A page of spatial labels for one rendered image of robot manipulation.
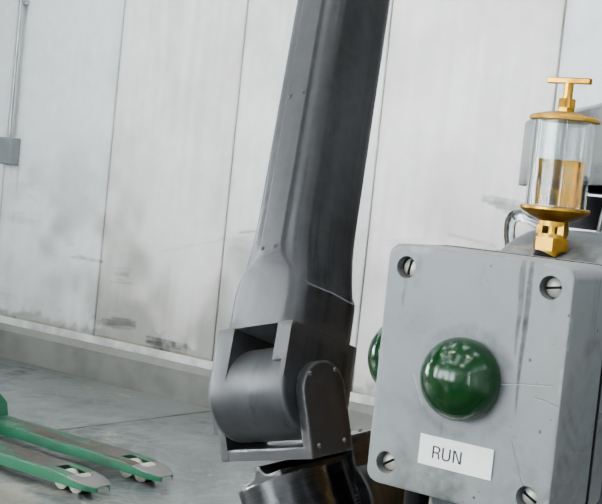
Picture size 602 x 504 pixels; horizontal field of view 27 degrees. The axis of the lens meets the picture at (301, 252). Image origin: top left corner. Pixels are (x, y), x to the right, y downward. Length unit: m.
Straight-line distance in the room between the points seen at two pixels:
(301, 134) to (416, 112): 5.83
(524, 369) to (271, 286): 0.35
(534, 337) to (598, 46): 5.78
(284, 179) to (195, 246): 6.70
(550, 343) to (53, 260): 7.95
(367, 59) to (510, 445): 0.44
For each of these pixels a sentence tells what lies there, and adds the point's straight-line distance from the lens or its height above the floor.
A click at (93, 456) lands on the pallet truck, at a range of 5.69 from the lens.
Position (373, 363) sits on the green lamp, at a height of 1.28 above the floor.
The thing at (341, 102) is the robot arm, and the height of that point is 1.40.
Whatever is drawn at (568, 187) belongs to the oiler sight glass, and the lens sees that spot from 0.52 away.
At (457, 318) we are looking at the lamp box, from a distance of 0.45.
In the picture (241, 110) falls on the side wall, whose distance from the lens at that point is 7.33.
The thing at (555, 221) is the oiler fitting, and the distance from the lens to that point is 0.52.
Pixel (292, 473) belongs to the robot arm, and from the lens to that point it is 0.75.
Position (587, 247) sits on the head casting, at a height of 1.33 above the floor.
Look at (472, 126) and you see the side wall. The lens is 6.45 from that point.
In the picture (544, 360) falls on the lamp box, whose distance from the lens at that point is 0.44.
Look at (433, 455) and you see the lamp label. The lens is 0.46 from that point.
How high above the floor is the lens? 1.35
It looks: 3 degrees down
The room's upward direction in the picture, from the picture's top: 6 degrees clockwise
